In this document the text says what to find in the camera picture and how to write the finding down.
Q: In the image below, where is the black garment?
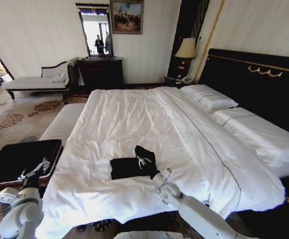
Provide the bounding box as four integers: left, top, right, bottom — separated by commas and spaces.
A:
109, 145, 160, 180

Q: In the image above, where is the white duvet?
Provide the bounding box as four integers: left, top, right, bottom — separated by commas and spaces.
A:
36, 86, 285, 233

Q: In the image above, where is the white padded bench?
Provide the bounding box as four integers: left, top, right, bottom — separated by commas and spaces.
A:
38, 103, 87, 141

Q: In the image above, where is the white robot front shell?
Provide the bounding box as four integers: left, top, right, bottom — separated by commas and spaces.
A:
114, 230, 183, 239

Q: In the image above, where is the dark nightstand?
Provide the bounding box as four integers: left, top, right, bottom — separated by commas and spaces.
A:
164, 76, 197, 89

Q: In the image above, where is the white chaise longue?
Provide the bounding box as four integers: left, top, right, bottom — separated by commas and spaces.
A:
4, 59, 80, 101

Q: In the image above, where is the white chaise cushion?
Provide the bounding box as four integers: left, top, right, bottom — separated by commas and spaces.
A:
50, 73, 67, 84

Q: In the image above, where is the small white pillow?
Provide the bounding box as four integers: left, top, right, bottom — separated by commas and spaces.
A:
180, 84, 239, 112

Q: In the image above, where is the dark wooden dresser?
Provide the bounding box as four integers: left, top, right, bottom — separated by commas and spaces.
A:
76, 56, 124, 87

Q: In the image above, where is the large white pillow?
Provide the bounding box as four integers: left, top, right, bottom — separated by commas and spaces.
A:
209, 107, 289, 175

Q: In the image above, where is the table lamp with cream shade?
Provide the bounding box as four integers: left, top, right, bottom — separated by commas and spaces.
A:
174, 37, 197, 76

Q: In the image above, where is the person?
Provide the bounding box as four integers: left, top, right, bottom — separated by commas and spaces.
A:
94, 34, 105, 55

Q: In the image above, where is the gold framed painting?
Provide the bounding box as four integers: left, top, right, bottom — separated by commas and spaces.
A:
109, 0, 144, 35

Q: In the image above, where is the dark framed wall mirror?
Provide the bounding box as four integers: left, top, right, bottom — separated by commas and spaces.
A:
75, 2, 115, 58

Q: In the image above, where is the black striped wall panel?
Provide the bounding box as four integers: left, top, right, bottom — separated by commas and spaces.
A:
168, 0, 211, 85

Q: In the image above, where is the gold wall trim strip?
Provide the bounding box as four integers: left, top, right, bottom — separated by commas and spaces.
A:
195, 0, 226, 84

